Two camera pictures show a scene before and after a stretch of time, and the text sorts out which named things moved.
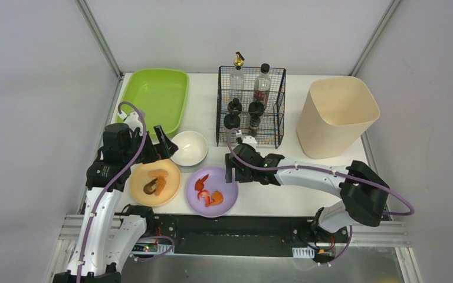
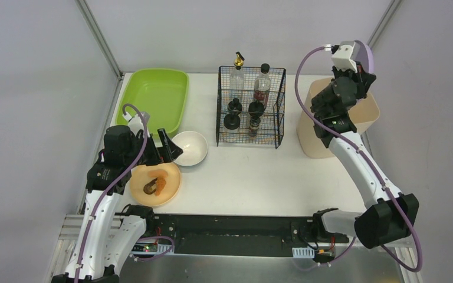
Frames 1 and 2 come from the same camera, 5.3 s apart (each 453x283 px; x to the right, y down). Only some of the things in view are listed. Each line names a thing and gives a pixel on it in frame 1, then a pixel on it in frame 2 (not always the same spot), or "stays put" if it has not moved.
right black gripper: [230, 168] to [353, 75]
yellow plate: [140, 177] stays put
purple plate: [215, 181] to [363, 53]
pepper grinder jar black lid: [231, 121] stays put
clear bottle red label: [262, 84] stays put
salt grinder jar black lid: [256, 108] stays put
